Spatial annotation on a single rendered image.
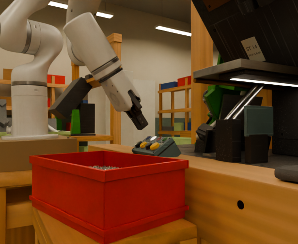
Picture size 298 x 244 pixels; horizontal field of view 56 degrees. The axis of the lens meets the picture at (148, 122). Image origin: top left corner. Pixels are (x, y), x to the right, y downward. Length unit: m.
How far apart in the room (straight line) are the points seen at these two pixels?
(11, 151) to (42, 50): 0.38
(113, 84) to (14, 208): 0.50
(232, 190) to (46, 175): 0.39
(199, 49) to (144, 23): 7.89
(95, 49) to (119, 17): 8.37
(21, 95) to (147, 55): 8.30
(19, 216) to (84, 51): 0.55
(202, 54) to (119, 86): 0.97
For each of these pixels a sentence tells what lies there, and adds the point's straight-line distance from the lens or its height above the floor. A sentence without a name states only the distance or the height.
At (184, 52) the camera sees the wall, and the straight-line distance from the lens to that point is 10.19.
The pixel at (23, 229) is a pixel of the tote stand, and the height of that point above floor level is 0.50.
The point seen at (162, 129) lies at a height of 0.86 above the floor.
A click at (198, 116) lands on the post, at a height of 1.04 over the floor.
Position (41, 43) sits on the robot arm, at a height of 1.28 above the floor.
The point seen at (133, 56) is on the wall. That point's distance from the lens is 8.97.
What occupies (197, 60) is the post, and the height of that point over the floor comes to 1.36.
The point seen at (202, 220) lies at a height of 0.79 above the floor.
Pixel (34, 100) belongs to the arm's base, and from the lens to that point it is 1.05.
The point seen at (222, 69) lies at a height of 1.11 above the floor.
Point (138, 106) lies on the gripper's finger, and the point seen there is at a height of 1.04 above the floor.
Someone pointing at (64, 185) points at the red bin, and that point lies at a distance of 0.59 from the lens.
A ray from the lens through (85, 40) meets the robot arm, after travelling 0.73.
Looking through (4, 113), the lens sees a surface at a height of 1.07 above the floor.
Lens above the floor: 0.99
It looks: 1 degrees up
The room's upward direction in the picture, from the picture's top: straight up
